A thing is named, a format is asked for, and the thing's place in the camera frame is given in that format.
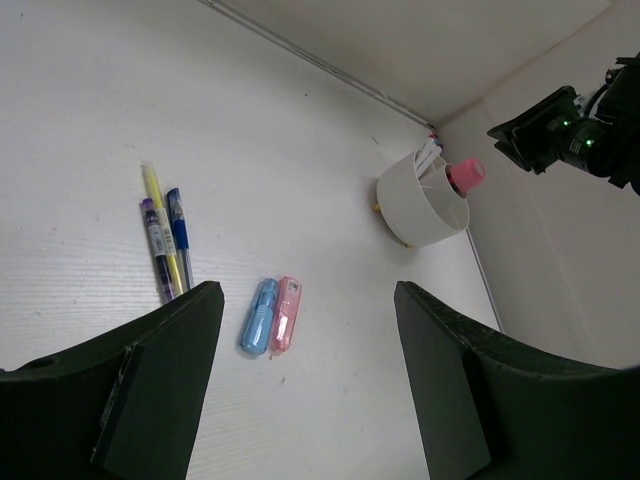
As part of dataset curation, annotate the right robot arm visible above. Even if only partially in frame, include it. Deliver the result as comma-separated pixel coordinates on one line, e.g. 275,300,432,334
487,56,639,192

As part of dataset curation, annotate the blue gel pen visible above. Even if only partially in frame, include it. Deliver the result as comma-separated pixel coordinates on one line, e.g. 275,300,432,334
166,188,194,291

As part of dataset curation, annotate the blue capped white marker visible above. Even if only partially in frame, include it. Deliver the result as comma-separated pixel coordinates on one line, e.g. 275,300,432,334
414,137,442,177

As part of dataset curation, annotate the blue correction tape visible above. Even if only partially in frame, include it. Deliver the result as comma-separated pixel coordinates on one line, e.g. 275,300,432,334
239,278,279,356

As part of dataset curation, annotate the red capped white marker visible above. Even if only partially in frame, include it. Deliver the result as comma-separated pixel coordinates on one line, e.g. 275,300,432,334
414,134,439,166

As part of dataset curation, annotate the yellow highlighter pen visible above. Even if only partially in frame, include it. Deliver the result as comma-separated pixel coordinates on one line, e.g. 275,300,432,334
142,163,184,296

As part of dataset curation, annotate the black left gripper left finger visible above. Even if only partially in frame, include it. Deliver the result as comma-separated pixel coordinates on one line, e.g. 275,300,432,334
1,281,224,479

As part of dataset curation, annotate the pink correction tape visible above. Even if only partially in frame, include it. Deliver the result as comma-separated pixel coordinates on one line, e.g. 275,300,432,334
270,276,302,355

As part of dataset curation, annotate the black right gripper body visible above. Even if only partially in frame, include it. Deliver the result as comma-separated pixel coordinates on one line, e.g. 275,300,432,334
487,86,582,174

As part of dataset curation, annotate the white round divided pen holder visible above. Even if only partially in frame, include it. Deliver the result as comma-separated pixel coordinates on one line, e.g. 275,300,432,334
376,154,470,248

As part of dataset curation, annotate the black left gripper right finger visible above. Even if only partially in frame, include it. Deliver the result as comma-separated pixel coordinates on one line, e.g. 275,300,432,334
394,281,639,479

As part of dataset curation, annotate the purple gel pen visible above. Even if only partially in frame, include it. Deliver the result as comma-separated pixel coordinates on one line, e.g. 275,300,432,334
141,198,175,302

